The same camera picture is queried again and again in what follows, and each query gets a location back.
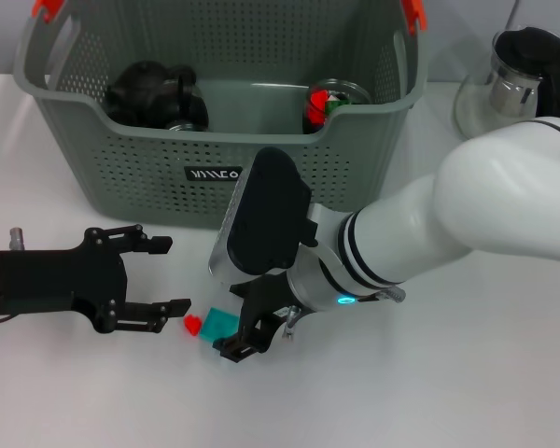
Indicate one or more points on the black clay teapot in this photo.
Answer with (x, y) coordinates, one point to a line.
(135, 91)

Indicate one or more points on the small orange-red notched brick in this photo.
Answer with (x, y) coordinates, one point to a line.
(192, 324)

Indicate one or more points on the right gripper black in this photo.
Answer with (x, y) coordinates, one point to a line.
(266, 298)

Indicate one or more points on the glass coffee pot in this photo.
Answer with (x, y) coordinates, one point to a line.
(518, 84)

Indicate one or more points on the grey-green perforated storage bin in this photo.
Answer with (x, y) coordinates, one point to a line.
(168, 196)

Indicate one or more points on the bright red toy brick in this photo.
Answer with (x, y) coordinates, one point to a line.
(316, 106)

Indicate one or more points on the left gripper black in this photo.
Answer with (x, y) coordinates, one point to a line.
(60, 282)

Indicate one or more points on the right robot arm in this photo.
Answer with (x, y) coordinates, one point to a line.
(448, 210)

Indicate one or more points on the teal square toy plate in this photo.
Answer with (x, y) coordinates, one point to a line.
(219, 322)

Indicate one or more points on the right gripper silver plug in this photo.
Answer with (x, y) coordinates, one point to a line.
(290, 322)

